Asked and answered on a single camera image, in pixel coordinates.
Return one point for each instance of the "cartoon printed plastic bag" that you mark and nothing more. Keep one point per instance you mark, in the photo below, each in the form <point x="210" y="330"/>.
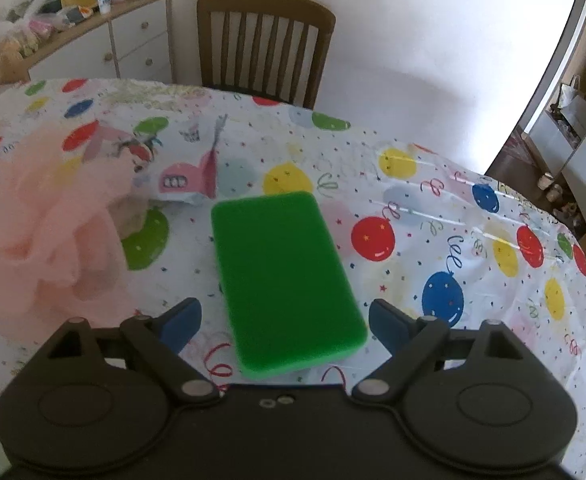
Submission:
<point x="183" y="175"/>

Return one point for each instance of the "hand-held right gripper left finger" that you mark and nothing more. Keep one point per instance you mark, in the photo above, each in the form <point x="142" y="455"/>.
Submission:
<point x="180" y="320"/>

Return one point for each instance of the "white wooden sideboard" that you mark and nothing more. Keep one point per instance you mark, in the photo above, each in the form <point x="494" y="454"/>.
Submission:
<point x="133" y="35"/>

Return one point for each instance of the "balloon print tablecloth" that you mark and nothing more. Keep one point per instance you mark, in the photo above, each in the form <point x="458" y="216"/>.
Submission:
<point x="423" y="210"/>

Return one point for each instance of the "white tote bag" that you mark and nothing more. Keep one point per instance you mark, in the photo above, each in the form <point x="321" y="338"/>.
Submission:
<point x="575" y="102"/>

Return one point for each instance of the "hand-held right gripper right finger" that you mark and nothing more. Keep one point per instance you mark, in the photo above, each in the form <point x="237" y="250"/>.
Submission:
<point x="390" y="322"/>

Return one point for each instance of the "green sponge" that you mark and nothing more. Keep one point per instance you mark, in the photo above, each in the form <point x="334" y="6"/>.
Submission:
<point x="283" y="280"/>

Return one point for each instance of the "wooden chair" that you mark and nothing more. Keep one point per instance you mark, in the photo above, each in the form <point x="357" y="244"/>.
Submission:
<point x="265" y="7"/>

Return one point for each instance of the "pair of beige shoes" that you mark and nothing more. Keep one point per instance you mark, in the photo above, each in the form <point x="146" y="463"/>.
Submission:
<point x="550" y="186"/>

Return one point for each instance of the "patterned rug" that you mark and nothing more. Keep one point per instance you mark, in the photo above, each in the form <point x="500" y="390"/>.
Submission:
<point x="510" y="157"/>

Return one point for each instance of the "white wall cabinet unit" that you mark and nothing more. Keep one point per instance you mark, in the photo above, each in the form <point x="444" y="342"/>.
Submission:
<point x="573" y="150"/>

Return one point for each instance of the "pink bath pouf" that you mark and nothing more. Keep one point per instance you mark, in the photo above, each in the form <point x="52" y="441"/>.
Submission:
<point x="38" y="240"/>

